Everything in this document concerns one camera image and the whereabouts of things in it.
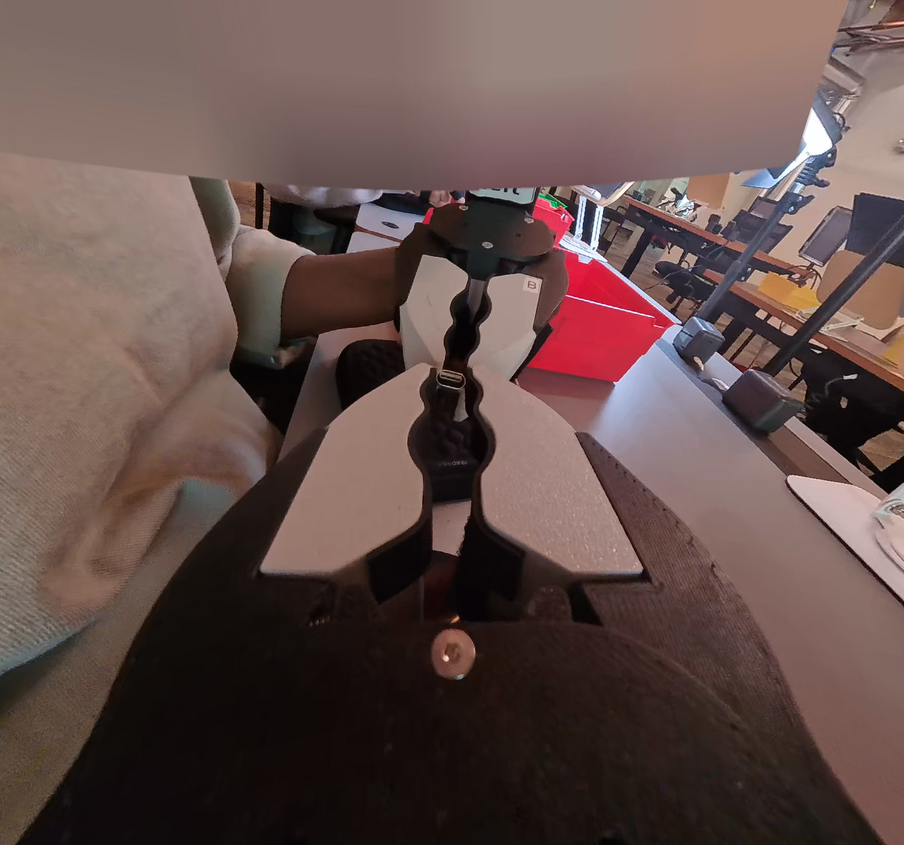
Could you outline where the grey tablet screen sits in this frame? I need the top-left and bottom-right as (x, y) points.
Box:
(798, 205), (854, 267)

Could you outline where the black tripod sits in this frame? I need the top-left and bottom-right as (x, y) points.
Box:
(695, 153), (904, 380)

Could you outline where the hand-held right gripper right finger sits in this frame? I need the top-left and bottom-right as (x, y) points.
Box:
(469, 365), (645, 583)

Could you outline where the dark grey power adapter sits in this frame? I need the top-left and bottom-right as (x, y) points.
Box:
(722, 369), (807, 435)
(673, 317), (726, 367)

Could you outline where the studio light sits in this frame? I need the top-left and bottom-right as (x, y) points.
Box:
(742, 92), (848, 190)

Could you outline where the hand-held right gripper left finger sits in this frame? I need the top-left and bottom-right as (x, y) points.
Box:
(260, 363), (432, 582)

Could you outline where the person's light sweater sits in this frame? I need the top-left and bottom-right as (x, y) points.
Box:
(0, 153), (287, 680)

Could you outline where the person's left forearm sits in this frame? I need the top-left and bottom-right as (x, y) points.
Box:
(189, 177), (405, 370)

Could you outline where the black monitor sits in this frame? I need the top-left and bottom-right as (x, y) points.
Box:
(846, 191), (904, 256)

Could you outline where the yellow box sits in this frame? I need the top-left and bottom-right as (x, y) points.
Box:
(759, 271), (822, 314)

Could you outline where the red plastic bin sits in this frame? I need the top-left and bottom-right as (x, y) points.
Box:
(532, 195), (574, 240)
(521, 243), (680, 384)

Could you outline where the rounded wooden board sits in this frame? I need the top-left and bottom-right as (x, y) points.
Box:
(818, 250), (902, 332)

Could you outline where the long wooden table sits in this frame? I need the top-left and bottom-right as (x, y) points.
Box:
(621, 195), (809, 279)

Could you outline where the white board stand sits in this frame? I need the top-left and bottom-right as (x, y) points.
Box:
(786, 474), (904, 604)

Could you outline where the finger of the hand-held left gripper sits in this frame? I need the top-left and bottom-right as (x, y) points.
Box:
(398, 256), (465, 373)
(473, 276), (545, 380)

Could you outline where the white lattice stand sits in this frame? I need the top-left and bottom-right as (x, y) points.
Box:
(574, 194), (610, 254)

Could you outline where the braided usb-c cable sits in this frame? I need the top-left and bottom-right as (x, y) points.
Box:
(434, 366), (468, 423)

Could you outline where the black honeycomb textured pouch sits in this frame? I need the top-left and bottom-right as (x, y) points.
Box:
(335, 340), (495, 503)

